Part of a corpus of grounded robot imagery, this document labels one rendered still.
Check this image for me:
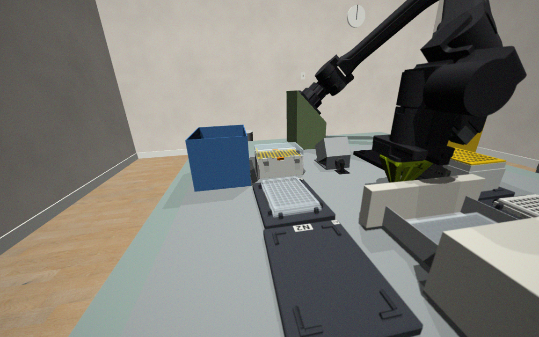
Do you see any pale grey bench mat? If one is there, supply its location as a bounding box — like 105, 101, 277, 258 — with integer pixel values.
120, 145, 463, 337

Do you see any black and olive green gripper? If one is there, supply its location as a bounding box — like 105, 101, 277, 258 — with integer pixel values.
372, 106, 455, 183

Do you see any white multi-well plate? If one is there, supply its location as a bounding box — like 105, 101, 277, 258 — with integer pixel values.
261, 176, 322, 218

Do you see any blue open-top bin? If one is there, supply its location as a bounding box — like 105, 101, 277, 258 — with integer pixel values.
185, 125, 251, 192

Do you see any yellow open-top bin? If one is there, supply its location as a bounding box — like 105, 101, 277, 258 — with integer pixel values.
447, 130, 483, 152

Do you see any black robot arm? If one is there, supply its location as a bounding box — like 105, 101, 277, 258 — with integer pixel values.
298, 0, 527, 147

